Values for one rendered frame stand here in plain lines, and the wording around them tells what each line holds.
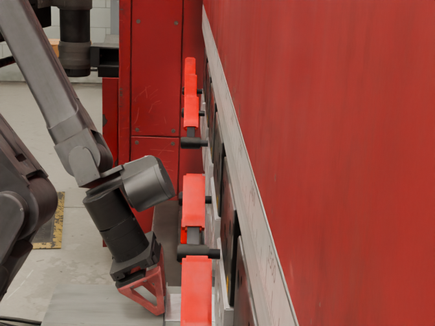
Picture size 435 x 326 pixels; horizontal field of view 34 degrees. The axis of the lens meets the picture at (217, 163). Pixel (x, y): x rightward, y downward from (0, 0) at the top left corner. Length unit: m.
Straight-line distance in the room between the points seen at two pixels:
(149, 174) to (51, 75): 0.21
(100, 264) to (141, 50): 1.95
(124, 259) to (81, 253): 2.70
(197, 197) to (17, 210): 0.17
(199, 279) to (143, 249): 0.54
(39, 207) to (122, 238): 0.37
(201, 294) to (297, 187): 0.25
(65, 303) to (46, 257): 2.59
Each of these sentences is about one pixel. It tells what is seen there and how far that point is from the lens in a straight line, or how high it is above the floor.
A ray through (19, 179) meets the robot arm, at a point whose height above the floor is 1.32.
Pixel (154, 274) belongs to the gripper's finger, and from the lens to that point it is 1.04.
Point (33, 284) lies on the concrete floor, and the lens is 3.45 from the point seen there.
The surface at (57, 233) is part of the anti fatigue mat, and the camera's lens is 3.99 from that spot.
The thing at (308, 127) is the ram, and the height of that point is 1.48.
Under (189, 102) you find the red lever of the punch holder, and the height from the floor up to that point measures 1.31.
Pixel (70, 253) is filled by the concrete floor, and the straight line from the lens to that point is 3.75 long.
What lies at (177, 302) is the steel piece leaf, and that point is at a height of 1.00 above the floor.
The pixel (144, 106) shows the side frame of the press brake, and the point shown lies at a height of 1.13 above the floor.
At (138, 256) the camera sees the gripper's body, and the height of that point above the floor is 1.10.
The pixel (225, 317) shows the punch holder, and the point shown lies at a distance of 0.59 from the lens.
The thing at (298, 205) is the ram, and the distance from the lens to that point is 0.27.
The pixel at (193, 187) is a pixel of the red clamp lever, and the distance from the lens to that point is 0.70.
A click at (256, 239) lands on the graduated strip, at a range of 0.40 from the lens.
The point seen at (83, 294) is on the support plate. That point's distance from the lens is 1.16.
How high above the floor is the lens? 1.53
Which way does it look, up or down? 17 degrees down
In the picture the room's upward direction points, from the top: 3 degrees clockwise
